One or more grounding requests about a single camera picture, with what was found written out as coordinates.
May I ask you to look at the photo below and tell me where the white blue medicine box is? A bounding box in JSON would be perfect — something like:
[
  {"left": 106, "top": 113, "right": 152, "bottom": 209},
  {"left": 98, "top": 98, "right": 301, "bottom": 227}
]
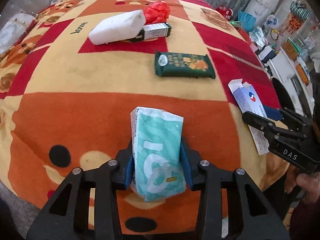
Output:
[{"left": 228, "top": 79, "right": 269, "bottom": 155}]

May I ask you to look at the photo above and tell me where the teal tissue pack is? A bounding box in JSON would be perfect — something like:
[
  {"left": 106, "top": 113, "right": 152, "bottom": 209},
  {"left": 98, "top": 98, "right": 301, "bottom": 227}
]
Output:
[{"left": 130, "top": 107, "right": 186, "bottom": 202}]

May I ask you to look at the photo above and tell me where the dark green snack packet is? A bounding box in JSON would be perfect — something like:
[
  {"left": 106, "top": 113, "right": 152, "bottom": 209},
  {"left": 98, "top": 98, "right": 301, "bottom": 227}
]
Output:
[{"left": 154, "top": 51, "right": 216, "bottom": 79}]

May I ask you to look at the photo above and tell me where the green white small box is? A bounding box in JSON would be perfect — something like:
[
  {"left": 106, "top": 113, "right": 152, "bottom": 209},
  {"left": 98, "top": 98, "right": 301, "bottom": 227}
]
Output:
[{"left": 129, "top": 23, "right": 172, "bottom": 42}]

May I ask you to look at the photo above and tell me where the white foam block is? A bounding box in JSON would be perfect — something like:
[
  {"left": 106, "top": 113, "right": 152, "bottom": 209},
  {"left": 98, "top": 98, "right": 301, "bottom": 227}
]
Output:
[{"left": 88, "top": 10, "right": 146, "bottom": 45}]

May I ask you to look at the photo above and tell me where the right hand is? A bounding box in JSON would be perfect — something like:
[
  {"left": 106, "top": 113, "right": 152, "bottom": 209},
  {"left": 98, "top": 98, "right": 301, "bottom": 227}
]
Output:
[{"left": 284, "top": 165, "right": 319, "bottom": 204}]

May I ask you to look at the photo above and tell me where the teal bag on floor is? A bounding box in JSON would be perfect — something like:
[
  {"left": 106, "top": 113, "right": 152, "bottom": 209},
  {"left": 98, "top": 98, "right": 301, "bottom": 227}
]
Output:
[{"left": 238, "top": 11, "right": 256, "bottom": 32}]

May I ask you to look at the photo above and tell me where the red gift bag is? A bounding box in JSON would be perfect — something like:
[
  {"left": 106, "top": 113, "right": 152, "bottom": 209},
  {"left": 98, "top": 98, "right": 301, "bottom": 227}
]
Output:
[{"left": 216, "top": 6, "right": 233, "bottom": 21}]

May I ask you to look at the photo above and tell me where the striped hanging bag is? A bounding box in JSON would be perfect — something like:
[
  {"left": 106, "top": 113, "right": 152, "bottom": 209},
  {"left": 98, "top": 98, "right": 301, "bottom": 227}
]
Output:
[{"left": 290, "top": 1, "right": 310, "bottom": 21}]

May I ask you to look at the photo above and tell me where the patchwork orange red blanket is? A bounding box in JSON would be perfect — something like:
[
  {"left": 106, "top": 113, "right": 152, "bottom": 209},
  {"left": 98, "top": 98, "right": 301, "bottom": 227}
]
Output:
[{"left": 1, "top": 0, "right": 289, "bottom": 208}]

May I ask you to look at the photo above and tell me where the red plastic bag ball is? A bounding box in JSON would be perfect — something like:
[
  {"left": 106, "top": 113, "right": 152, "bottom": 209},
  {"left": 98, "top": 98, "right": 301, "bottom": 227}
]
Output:
[{"left": 144, "top": 1, "right": 170, "bottom": 25}]

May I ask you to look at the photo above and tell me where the lace bolster pillow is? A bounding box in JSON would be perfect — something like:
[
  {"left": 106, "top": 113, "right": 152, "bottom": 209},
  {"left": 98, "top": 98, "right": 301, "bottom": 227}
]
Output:
[{"left": 0, "top": 12, "right": 34, "bottom": 55}]

